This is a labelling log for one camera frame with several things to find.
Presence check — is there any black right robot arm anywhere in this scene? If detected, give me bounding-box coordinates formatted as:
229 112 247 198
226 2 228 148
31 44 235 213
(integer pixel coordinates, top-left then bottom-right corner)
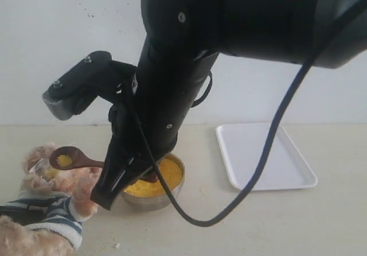
91 0 359 209

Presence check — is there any steel bowl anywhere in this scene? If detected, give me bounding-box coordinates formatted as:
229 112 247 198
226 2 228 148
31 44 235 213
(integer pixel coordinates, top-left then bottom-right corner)
122 153 185 211

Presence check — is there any brown teddy bear striped sweater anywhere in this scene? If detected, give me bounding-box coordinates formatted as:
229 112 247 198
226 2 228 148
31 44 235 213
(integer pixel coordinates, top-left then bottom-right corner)
1 144 101 255

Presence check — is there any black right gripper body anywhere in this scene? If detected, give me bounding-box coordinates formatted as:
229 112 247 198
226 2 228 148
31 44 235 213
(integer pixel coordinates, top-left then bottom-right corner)
132 36 219 158

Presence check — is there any black round cable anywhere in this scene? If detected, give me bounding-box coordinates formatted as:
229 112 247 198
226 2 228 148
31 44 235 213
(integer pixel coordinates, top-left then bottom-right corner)
122 0 367 228

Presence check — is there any white plastic tray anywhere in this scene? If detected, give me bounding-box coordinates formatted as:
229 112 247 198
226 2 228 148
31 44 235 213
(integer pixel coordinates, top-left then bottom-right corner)
216 123 318 191

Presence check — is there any dark wooden spoon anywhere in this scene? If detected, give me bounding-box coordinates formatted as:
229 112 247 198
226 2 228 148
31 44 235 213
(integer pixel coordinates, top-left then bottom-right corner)
49 146 158 184

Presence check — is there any yellow millet grain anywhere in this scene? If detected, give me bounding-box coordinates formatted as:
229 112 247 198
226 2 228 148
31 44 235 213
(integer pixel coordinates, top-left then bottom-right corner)
56 152 183 196

